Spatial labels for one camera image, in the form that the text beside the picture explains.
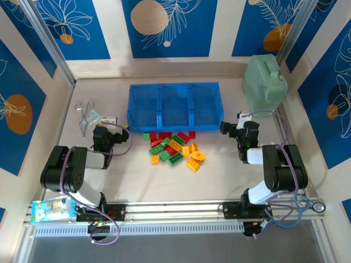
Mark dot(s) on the metal scissors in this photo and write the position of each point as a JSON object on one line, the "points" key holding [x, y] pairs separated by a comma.
{"points": [[84, 120]]}

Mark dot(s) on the blue three-compartment bin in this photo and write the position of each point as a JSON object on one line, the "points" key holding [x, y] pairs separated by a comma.
{"points": [[175, 104]]}

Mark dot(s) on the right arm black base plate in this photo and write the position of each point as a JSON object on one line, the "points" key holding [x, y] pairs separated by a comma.
{"points": [[233, 211]]}

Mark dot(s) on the clear plastic bag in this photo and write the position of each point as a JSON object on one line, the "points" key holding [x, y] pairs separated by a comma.
{"points": [[94, 116]]}

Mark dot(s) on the yellow printed lego brick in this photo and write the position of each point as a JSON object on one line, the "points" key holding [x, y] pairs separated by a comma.
{"points": [[174, 144]]}

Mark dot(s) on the mint green carry case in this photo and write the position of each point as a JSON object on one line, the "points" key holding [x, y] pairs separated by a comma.
{"points": [[263, 85]]}

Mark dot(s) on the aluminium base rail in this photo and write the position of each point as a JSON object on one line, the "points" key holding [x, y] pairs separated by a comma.
{"points": [[175, 209]]}

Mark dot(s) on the red lego brick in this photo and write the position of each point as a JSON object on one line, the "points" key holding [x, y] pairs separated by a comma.
{"points": [[164, 134], [156, 143], [192, 134], [170, 149], [154, 136], [183, 137]]}

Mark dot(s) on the yellow round lego gear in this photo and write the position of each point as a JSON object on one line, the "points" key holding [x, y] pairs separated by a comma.
{"points": [[198, 156]]}

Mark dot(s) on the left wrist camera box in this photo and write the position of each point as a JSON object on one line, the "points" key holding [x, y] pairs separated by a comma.
{"points": [[108, 120]]}

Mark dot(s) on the aluminium frame post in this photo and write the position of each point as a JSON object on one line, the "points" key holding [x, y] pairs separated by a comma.
{"points": [[296, 30], [52, 46]]}

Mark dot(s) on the light blue printed packet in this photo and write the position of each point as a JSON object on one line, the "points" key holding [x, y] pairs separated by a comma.
{"points": [[52, 209]]}

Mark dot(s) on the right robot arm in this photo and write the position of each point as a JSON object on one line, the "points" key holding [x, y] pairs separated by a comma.
{"points": [[285, 170]]}

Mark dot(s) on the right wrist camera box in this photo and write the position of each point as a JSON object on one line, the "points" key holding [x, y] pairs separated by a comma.
{"points": [[241, 120]]}

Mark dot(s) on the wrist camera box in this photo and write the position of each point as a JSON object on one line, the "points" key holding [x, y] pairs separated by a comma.
{"points": [[241, 120], [108, 120]]}

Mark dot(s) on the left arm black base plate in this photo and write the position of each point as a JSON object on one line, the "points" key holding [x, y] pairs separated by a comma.
{"points": [[118, 212]]}

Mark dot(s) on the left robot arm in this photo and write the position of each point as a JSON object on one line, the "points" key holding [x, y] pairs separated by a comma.
{"points": [[63, 170]]}

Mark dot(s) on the green lego brick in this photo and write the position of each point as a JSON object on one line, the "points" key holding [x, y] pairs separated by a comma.
{"points": [[178, 139], [146, 136], [164, 156], [156, 150], [165, 142], [175, 159]]}

